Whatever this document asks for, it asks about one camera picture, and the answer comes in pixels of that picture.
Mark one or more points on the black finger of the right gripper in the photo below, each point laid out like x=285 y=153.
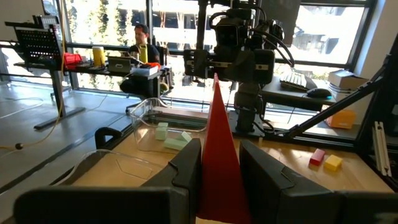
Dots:
x=196 y=63
x=264 y=67

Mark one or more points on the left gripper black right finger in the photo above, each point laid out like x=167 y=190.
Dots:
x=264 y=193

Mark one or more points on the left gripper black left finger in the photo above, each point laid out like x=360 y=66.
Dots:
x=186 y=168

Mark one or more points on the long teal block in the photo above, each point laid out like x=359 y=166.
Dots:
x=174 y=144

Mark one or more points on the red wedge block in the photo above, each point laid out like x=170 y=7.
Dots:
x=220 y=155

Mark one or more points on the red rectangular block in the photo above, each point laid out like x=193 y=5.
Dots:
x=317 y=157

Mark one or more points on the yellow rectangular block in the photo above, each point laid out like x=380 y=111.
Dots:
x=332 y=162

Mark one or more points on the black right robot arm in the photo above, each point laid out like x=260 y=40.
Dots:
x=247 y=99

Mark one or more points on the black keyboard desk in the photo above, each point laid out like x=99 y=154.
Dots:
x=280 y=93

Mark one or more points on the white computer keyboard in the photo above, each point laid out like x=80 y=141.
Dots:
x=293 y=79

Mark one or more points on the orange object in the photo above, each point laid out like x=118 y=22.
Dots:
x=154 y=65

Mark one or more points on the white book stack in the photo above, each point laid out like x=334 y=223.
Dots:
x=144 y=71

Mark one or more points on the yellow-green bottle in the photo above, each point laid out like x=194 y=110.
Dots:
x=143 y=54

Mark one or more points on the black monitor screen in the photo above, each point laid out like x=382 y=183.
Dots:
x=289 y=15

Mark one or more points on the black computer mouse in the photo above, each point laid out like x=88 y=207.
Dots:
x=318 y=92

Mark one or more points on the person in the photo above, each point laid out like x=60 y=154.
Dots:
x=141 y=34

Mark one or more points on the clear plastic bin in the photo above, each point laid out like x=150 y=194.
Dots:
x=124 y=168
x=136 y=118

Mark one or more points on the grey laptop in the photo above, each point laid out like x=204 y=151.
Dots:
x=119 y=64

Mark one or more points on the white box stack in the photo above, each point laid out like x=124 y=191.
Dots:
x=345 y=79

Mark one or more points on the orange box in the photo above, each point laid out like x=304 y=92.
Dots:
x=342 y=119

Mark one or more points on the yellow cylinder container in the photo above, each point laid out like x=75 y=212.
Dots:
x=99 y=56

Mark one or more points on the red storage box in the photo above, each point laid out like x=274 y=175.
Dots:
x=72 y=59

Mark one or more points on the silver aluminium extrusion piece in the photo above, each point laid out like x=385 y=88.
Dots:
x=382 y=149

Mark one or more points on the black standing desk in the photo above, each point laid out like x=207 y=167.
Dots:
x=57 y=93

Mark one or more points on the black pegboard rack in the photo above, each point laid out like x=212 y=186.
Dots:
x=37 y=43

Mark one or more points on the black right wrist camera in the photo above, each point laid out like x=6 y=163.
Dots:
x=231 y=35

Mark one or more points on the black aluminium table frame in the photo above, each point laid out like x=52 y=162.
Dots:
x=329 y=111

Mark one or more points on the black curved bracket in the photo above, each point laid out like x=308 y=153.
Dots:
x=102 y=133

